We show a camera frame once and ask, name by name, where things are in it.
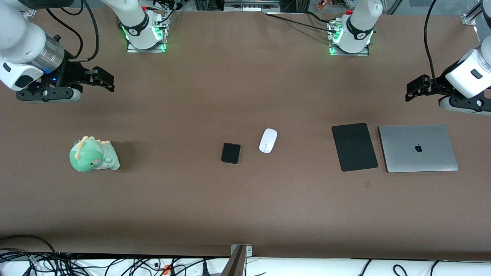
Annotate black smartphone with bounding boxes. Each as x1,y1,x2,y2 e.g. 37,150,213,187
221,143,241,164

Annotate white computer mouse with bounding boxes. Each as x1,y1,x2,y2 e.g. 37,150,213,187
259,128,278,154

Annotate black mouse pad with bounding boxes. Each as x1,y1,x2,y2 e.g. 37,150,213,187
331,123,379,172

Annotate silver closed laptop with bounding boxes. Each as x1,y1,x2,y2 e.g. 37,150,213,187
378,124,459,173

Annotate green dinosaur plush toy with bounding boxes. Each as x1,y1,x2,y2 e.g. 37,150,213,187
69,136,120,173

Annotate grey metal equipment box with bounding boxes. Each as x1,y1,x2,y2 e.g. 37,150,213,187
224,0,281,12

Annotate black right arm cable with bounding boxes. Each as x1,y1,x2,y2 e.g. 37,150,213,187
71,0,101,62
45,8,84,58

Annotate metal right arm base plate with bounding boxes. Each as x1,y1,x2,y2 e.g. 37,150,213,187
127,41,166,53

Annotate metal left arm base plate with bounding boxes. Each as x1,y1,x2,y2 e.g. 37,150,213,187
329,45,370,57

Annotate long black table cable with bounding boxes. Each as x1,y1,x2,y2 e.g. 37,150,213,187
264,13,340,33

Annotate looped black floor cable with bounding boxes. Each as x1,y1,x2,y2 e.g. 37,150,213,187
0,235,58,255

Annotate tangled black floor cables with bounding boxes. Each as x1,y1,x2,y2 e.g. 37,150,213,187
0,251,231,276

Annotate metal camera post bracket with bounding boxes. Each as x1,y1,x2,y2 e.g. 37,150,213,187
221,244,253,276

